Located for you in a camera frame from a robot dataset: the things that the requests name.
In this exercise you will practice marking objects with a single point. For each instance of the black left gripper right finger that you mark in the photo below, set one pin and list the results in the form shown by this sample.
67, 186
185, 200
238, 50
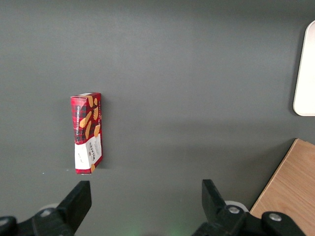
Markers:
216, 214

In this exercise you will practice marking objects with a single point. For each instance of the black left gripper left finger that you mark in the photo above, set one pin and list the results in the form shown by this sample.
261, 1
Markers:
73, 209

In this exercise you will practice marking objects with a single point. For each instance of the cream plastic tray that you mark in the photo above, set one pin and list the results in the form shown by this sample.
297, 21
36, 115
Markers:
306, 73

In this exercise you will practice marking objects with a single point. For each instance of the red tartan shortbread box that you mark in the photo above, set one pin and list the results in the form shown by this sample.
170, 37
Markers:
87, 132

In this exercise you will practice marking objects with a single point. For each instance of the wooden two-drawer cabinet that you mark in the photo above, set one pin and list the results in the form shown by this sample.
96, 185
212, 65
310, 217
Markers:
292, 186

